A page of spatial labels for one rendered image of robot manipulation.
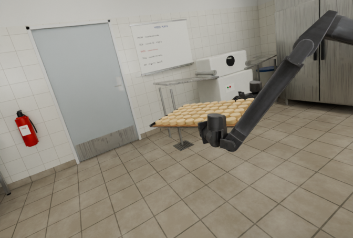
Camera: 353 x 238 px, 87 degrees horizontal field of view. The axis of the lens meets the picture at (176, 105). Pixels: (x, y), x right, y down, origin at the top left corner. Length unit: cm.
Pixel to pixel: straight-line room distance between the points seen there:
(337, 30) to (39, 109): 322
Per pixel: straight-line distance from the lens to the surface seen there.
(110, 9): 345
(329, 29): 67
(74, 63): 327
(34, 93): 327
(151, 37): 353
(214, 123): 73
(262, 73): 470
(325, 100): 382
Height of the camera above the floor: 134
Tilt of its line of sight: 15 degrees down
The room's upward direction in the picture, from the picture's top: 11 degrees counter-clockwise
